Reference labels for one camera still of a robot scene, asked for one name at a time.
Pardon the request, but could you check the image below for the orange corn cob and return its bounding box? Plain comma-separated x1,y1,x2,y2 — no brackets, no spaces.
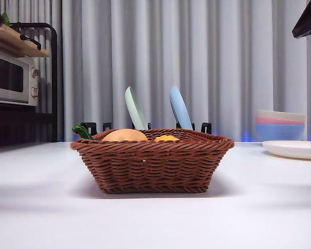
154,134,181,143

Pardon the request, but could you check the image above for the brown wicker basket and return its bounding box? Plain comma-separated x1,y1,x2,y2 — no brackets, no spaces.
69,128,235,195

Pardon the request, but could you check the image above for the brown potato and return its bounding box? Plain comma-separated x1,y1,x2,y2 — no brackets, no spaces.
101,129,149,142

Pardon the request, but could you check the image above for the green cucumber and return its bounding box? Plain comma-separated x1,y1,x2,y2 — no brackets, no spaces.
72,125,95,141

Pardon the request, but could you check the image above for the grey pleated curtain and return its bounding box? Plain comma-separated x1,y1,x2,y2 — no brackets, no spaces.
0,0,311,143

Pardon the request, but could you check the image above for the off-white bowl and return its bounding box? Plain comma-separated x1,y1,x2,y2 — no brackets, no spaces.
255,109,306,121

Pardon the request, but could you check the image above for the pink bowl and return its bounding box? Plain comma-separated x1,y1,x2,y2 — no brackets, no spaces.
255,116,306,126

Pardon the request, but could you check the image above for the blue bowl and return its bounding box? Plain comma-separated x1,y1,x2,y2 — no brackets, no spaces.
255,123,306,142

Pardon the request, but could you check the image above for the white flat plate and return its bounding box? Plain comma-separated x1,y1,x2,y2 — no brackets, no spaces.
262,140,311,160

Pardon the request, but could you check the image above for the black plate rack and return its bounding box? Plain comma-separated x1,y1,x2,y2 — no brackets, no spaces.
79,121,213,136

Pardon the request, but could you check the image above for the pale blue plate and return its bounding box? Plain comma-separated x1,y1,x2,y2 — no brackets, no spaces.
169,86,193,130

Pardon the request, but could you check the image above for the pale green plate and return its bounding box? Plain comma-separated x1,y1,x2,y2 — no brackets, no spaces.
124,86,148,130

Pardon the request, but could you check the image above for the wooden shelf board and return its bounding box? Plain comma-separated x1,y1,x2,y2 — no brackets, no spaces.
0,37,52,58

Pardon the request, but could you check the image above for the silver toaster oven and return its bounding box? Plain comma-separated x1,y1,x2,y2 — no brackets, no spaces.
0,46,39,106

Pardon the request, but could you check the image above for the black metal shelf frame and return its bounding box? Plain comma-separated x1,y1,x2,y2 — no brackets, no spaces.
0,22,58,158

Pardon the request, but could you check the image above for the wooden tray with black handle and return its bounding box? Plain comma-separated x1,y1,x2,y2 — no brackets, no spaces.
0,24,42,50

